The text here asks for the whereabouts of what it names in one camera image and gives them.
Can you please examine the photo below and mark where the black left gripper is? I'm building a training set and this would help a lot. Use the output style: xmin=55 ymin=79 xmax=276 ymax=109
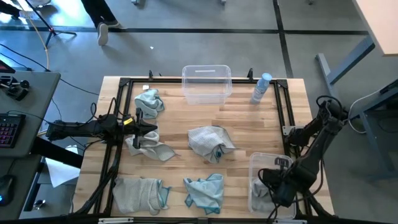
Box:
xmin=119 ymin=107 xmax=158 ymax=149

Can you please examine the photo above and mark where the grey teal-edged microfiber towel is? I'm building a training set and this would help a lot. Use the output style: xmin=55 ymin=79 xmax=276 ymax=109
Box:
xmin=112 ymin=176 xmax=172 ymax=216

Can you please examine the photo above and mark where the light blue teal-edged towel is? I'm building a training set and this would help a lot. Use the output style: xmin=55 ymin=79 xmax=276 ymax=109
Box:
xmin=183 ymin=173 xmax=225 ymax=216
xmin=134 ymin=88 xmax=165 ymax=119

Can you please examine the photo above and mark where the clear plastic basket with label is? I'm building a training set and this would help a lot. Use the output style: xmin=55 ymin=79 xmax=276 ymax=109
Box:
xmin=181 ymin=64 xmax=233 ymax=106

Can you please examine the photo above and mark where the light blue air freshener bottle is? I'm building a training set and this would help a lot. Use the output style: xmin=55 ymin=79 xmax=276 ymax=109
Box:
xmin=250 ymin=72 xmax=274 ymax=105

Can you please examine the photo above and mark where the white paper sheet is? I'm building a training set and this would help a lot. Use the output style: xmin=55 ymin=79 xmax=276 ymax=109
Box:
xmin=44 ymin=145 xmax=82 ymax=189

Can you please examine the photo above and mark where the person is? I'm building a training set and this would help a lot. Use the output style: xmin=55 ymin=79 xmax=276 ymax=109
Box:
xmin=80 ymin=0 xmax=121 ymax=47

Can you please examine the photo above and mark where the grey desk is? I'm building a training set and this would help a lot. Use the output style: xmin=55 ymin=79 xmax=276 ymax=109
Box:
xmin=0 ymin=154 xmax=43 ymax=220
xmin=0 ymin=70 xmax=62 ymax=158

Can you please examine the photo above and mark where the blue-grey table leg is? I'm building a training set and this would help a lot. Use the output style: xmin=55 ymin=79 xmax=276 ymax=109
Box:
xmin=315 ymin=35 xmax=376 ymax=88

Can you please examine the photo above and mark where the black backlit keyboard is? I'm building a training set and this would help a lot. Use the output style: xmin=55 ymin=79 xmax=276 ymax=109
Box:
xmin=0 ymin=113 xmax=27 ymax=149

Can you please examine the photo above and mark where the black controller device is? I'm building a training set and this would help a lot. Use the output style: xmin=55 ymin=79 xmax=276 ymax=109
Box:
xmin=0 ymin=75 xmax=30 ymax=101

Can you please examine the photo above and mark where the black tripod stand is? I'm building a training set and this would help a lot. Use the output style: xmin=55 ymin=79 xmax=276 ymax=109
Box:
xmin=24 ymin=0 xmax=78 ymax=48

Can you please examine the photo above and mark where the black computer mouse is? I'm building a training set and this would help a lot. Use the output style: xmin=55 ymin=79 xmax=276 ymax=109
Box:
xmin=0 ymin=174 xmax=16 ymax=207

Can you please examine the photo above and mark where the light wooden table top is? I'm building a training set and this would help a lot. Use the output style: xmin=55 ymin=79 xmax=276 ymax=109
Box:
xmin=352 ymin=0 xmax=398 ymax=57

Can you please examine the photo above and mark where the black aluminium table frame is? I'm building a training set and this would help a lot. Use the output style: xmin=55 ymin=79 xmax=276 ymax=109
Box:
xmin=76 ymin=77 xmax=330 ymax=224

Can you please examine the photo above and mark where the white cable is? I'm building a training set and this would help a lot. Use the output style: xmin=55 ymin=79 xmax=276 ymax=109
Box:
xmin=347 ymin=89 xmax=385 ymax=135

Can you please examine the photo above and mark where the blue-grey desk frame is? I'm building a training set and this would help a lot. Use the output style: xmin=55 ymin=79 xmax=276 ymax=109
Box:
xmin=350 ymin=78 xmax=398 ymax=182

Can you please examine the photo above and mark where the yellow cable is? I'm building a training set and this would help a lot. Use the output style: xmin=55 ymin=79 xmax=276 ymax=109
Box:
xmin=29 ymin=17 xmax=50 ymax=72

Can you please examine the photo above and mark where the black floor cable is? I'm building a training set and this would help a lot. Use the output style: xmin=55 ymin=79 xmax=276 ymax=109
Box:
xmin=0 ymin=43 xmax=100 ymax=96

